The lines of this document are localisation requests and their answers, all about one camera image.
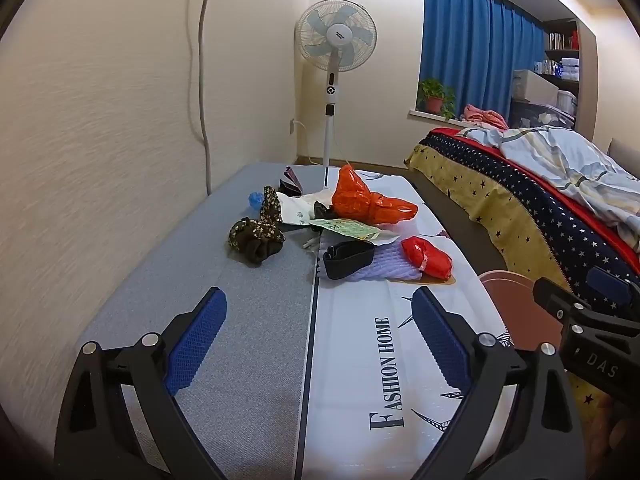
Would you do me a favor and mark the striped duvet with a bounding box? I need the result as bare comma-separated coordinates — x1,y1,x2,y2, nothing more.
452,123,640,254

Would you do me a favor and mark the white box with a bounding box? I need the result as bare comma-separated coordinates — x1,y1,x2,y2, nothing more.
512,68,560,106

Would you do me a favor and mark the pink cloth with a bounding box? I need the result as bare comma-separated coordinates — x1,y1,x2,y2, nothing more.
459,103,510,130

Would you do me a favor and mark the red plastic bag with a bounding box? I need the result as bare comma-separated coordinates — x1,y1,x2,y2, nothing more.
400,235,454,281

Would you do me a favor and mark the brown floral cloth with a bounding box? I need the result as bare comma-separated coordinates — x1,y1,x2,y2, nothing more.
228,185,287,265

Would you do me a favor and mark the dark red wallet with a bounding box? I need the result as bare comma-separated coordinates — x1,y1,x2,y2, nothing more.
277,164,305,196

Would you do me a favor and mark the clear storage bin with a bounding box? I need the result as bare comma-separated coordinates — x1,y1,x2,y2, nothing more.
509,99,576,131

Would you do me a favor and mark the orange plastic bag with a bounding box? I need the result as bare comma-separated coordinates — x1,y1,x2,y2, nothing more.
331,163,419,226

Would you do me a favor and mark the white paper bag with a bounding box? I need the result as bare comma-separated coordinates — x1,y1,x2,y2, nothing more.
279,187,337,226

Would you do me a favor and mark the dark bookshelf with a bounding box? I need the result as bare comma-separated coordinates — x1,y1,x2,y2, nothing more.
542,18,584,126

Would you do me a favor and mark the white windowsill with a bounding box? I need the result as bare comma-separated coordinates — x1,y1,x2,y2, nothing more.
407,108,469,124

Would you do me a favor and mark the grey mat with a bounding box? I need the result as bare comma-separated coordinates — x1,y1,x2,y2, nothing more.
75,162,332,480

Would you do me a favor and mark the white standing fan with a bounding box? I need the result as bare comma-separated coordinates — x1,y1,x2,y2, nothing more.
293,0,379,169

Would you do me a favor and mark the green printed packet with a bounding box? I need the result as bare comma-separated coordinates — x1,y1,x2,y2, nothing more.
308,217,385,242

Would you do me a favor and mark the white printed mat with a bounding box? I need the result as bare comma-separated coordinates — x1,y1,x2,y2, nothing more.
294,167,527,480

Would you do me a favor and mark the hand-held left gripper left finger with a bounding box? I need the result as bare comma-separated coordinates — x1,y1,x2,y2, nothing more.
55,286,227,480

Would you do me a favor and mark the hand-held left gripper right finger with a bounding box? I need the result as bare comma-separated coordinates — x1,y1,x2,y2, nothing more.
412,286,587,480

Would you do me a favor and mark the blue curtain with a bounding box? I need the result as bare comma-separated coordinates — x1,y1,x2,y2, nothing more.
418,0,546,124

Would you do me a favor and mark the purple foam net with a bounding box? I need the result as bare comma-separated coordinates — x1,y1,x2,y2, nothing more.
320,239,427,284

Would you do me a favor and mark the potted green plant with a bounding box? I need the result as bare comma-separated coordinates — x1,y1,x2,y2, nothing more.
417,78,457,121

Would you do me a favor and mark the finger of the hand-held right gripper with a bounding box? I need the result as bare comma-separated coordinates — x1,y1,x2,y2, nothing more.
586,264,635,311
531,277,603,343

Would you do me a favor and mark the star print blanket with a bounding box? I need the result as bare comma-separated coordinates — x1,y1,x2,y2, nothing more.
403,128,640,411

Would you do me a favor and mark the white fan cable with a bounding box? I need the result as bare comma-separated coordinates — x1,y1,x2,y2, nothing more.
292,119,327,167

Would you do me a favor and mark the black elastic band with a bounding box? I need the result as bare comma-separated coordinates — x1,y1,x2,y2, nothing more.
322,240,376,280

